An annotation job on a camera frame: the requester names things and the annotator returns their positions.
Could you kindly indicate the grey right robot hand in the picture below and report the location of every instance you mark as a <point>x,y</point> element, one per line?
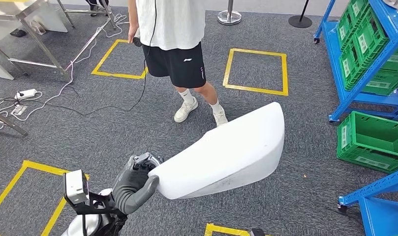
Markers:
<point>257,233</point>

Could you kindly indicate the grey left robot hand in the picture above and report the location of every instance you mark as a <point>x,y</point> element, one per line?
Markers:
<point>132,192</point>

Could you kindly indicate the white curved plastic part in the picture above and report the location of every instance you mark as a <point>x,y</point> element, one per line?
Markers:
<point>224,156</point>

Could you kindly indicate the blue metal shelf rack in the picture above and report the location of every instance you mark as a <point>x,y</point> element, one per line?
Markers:
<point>381,215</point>
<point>335,65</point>

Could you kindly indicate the yellow floor tape square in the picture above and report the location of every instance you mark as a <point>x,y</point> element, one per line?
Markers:
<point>9,185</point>
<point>102,60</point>
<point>224,229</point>
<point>228,65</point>

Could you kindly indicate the floor socket box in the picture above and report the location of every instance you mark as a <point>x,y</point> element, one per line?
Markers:
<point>19,110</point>

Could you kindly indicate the white power strip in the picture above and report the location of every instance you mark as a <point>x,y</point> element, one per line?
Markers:
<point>25,93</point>

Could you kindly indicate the empty green plastic crate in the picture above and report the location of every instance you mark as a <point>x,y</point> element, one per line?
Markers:
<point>371,143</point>

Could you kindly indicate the black handheld controller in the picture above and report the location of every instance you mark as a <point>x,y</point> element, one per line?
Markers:
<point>137,38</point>

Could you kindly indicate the person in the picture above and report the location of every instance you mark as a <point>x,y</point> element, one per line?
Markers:
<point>97,6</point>
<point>172,26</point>

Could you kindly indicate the silver wheel cover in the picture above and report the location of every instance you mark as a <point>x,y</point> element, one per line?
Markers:
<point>397,4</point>

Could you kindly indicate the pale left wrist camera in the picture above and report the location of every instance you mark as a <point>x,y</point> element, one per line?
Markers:
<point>75,185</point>

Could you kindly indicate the chrome barrier post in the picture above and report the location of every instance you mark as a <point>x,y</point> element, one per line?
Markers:
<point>229,16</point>

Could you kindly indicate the black barrier post base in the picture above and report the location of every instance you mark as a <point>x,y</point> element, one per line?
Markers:
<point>299,21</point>

